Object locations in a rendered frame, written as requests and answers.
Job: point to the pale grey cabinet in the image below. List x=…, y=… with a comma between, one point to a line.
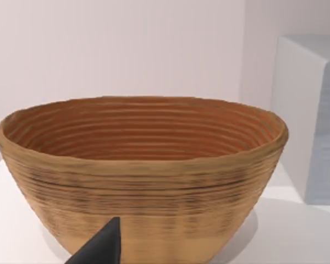
x=313, y=121

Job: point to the brown woven basket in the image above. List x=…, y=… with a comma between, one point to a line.
x=143, y=176

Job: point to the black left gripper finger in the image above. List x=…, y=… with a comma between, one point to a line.
x=105, y=244

